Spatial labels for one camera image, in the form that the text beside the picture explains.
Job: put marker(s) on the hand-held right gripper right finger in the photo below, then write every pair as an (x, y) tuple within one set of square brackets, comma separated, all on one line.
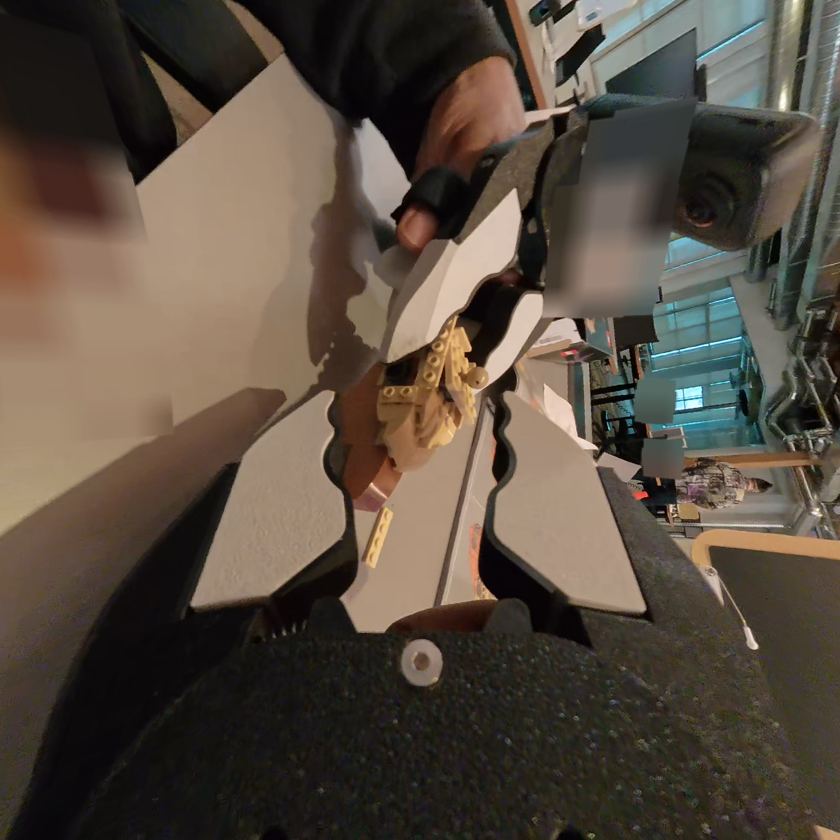
[(565, 525)]

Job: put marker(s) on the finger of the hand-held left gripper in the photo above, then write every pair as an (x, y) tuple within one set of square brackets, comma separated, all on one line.
[(440, 282), (512, 328)]

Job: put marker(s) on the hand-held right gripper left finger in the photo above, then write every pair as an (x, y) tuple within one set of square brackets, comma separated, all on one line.
[(269, 525)]

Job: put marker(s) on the small tan plate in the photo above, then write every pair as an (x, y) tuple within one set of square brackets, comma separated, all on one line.
[(378, 536)]

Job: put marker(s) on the tan brick model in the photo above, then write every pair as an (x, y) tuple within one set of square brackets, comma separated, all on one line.
[(420, 407)]

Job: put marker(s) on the person's left forearm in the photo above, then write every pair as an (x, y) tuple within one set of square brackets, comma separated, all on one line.
[(368, 53)]

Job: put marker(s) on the grey desk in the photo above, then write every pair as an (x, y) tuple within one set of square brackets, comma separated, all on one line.
[(236, 236)]

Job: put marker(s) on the black monitor screen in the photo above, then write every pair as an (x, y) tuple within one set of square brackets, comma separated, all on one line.
[(650, 66)]

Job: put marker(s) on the black tablet on white stand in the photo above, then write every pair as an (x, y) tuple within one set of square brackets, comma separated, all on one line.
[(788, 683)]

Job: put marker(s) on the person's black jacket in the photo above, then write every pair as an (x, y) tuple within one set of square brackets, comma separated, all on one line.
[(79, 53)]

